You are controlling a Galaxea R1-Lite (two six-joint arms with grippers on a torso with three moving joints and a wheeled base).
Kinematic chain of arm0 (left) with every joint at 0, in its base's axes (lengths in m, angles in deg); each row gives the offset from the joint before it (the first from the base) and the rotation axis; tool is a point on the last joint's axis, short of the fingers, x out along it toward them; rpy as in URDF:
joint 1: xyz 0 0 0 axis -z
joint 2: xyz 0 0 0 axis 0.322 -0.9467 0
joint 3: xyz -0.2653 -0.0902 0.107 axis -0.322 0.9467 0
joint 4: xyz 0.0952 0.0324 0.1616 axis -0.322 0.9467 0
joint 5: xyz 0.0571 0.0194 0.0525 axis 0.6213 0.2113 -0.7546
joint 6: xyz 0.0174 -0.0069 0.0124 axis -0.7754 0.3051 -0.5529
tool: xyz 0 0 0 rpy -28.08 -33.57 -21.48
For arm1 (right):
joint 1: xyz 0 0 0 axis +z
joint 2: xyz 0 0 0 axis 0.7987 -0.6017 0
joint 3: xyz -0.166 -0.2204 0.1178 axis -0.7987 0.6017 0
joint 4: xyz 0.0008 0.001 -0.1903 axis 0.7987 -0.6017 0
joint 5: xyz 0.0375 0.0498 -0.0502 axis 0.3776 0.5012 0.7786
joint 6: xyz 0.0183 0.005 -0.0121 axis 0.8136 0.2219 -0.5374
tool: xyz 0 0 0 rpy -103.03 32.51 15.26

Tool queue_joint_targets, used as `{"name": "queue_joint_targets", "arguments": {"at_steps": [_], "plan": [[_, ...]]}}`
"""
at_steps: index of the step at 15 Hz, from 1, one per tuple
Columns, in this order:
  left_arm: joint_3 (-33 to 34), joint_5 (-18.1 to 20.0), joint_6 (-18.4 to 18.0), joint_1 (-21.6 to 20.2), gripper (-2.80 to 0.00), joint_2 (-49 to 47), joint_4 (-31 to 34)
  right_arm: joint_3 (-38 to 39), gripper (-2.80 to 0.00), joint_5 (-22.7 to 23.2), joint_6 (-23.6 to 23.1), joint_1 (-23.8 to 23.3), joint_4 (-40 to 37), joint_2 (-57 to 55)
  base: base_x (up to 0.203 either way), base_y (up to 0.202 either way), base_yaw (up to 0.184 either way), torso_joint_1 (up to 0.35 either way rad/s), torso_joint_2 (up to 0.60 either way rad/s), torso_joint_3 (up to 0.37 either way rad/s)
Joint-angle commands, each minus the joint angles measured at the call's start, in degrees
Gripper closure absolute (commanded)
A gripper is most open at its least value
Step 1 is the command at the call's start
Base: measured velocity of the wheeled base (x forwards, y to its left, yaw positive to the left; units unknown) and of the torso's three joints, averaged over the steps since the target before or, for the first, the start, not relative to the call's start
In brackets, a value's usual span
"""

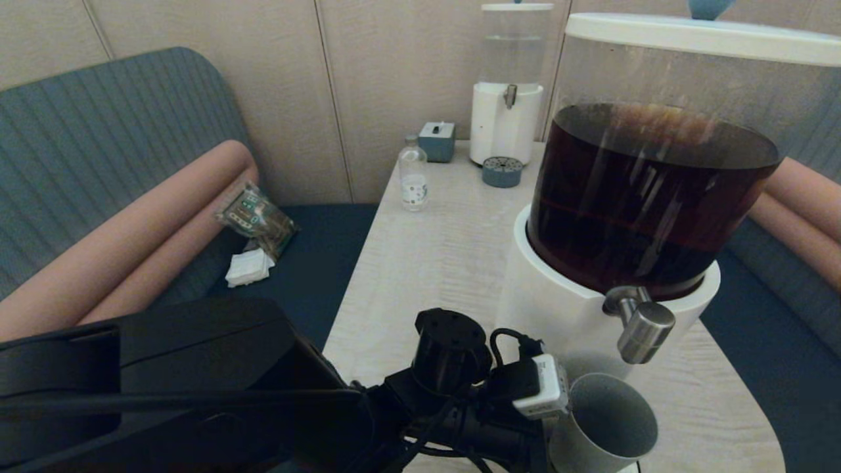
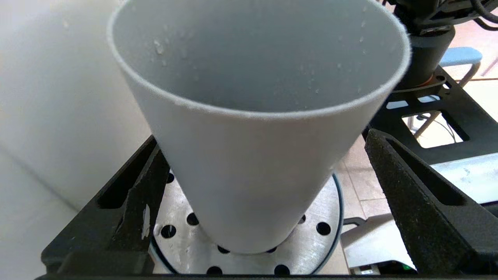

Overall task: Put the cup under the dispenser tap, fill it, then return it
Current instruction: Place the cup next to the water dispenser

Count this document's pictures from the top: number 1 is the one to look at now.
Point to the small grey box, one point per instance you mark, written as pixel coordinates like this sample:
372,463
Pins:
437,143

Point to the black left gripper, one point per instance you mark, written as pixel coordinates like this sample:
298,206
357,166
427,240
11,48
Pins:
499,437

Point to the large perforated metal drip tray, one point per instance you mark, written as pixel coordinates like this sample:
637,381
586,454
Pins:
632,468

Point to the clear plastic bottle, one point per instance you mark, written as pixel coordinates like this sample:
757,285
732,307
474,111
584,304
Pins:
414,182

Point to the white paper napkins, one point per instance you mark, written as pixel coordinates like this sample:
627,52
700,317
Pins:
248,269

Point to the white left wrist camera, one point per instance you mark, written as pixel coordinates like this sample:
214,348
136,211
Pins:
545,394

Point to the grey ribbed sofa backrest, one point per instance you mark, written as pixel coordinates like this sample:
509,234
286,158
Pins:
824,131
98,131

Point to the small white dispenser lid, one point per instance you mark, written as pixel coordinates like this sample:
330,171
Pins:
519,6

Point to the grey plastic cup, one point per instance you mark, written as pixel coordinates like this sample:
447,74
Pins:
611,427

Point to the small grey drip tray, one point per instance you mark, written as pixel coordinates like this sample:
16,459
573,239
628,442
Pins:
502,173

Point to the dark blue seat cushion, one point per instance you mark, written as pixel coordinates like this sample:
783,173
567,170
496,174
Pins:
775,368
309,263

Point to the green snack package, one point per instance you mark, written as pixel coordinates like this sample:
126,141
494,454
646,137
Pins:
255,219

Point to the large white dispenser lid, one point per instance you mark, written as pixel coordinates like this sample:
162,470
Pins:
690,37

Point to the small silver dispenser tap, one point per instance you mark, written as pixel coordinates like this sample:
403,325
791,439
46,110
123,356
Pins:
510,96

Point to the pink bolster cushion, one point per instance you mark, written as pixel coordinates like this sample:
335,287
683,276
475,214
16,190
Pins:
164,269
131,230
811,197
796,243

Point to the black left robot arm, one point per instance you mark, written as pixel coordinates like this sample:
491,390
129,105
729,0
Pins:
197,394

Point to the small clear water dispenser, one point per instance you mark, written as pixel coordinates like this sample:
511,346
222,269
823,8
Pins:
502,129

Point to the large dark-tea drink dispenser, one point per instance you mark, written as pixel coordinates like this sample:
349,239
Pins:
558,295

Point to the large silver dispenser tap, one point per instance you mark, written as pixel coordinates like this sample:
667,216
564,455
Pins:
647,335

